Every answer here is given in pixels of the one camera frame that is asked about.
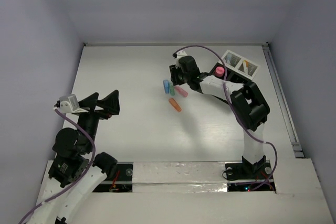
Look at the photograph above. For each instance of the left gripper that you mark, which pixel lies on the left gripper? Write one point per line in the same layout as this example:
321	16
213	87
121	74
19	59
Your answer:
95	111

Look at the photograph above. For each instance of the yellow white pen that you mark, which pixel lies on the yellow white pen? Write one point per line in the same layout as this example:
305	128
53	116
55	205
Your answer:
245	66

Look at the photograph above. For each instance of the white foam front board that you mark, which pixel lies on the white foam front board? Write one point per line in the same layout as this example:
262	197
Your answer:
188	192

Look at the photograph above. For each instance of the green highlighter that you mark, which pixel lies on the green highlighter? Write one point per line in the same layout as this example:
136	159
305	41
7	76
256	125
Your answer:
172	89

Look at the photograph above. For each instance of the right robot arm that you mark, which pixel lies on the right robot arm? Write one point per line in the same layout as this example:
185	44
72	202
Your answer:
246	101

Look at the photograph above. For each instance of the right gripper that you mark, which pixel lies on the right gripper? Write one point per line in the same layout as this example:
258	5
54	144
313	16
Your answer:
175	77

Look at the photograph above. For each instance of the light blue highlighter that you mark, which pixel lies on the light blue highlighter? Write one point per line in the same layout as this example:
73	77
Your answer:
166	85

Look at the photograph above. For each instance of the pink capped highlighter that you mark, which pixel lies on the pink capped highlighter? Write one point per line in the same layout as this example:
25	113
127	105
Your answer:
219	71

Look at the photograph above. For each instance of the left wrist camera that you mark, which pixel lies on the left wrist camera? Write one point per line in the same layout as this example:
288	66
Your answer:
69	104

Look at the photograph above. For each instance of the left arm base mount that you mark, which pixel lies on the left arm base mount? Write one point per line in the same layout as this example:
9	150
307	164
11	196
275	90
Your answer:
120	183

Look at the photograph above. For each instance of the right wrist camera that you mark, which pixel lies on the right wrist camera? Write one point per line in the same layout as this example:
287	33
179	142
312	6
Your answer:
179	54

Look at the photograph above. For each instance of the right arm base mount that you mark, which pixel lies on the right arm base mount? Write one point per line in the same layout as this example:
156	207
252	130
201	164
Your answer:
238	180

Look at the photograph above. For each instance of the black and white organizer box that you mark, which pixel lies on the black and white organizer box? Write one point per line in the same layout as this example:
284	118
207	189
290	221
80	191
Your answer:
234	74

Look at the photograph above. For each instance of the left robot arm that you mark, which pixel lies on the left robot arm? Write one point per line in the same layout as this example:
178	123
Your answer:
77	168

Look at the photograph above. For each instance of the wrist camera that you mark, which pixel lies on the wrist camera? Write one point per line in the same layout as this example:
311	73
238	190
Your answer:
179	54
69	104

